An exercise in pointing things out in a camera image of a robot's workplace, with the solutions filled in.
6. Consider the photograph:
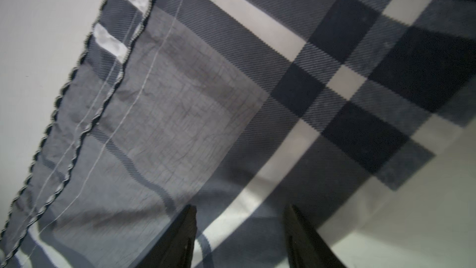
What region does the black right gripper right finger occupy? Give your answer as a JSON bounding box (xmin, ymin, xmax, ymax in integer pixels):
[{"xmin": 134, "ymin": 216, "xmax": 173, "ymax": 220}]
[{"xmin": 283, "ymin": 204, "xmax": 345, "ymax": 268}]

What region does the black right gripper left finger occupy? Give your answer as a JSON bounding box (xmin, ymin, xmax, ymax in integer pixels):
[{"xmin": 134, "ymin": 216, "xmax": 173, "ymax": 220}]
[{"xmin": 135, "ymin": 205, "xmax": 197, "ymax": 268}]

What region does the grey plaid pillowcase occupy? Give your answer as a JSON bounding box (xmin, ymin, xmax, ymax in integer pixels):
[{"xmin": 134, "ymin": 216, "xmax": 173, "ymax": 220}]
[{"xmin": 1, "ymin": 0, "xmax": 476, "ymax": 268}]

